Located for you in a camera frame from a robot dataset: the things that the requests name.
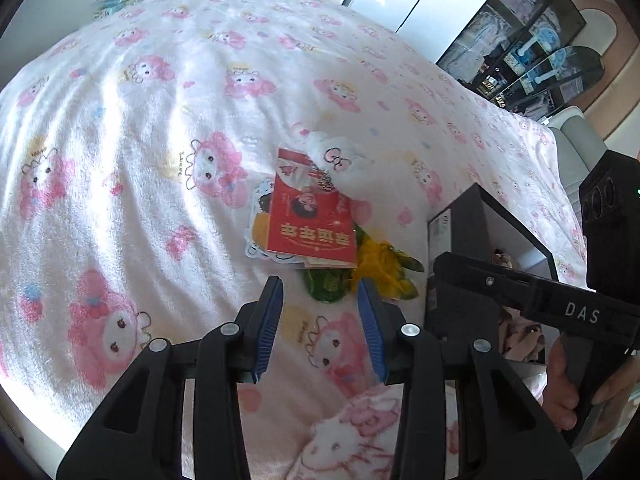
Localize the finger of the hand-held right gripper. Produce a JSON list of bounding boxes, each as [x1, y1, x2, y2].
[[432, 252, 533, 313]]

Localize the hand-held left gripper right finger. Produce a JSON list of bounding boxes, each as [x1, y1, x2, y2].
[[356, 276, 583, 480]]

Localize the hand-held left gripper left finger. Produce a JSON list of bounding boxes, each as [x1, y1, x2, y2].
[[56, 275, 285, 480]]

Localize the black storage box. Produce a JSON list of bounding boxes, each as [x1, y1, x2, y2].
[[425, 182, 563, 368]]

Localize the yellow green plush toy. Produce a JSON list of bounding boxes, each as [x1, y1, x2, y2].
[[300, 225, 426, 303]]

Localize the person's right hand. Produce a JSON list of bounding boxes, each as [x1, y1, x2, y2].
[[542, 337, 640, 432]]

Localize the grey padded headboard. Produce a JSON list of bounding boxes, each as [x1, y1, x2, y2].
[[542, 105, 611, 211]]

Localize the pink fluffy pajama pants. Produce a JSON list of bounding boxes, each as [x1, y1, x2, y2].
[[287, 385, 461, 480]]

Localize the red booklet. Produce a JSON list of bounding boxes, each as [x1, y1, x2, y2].
[[265, 146, 359, 268]]

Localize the white sticker sheet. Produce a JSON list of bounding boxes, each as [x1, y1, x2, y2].
[[244, 176, 306, 265]]

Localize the white plush toy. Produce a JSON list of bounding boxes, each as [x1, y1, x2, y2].
[[305, 130, 376, 201]]

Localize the dark glass display cabinet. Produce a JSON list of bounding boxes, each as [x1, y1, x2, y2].
[[435, 0, 606, 121]]

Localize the pink printed blanket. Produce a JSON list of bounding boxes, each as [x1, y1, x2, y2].
[[0, 0, 588, 480]]

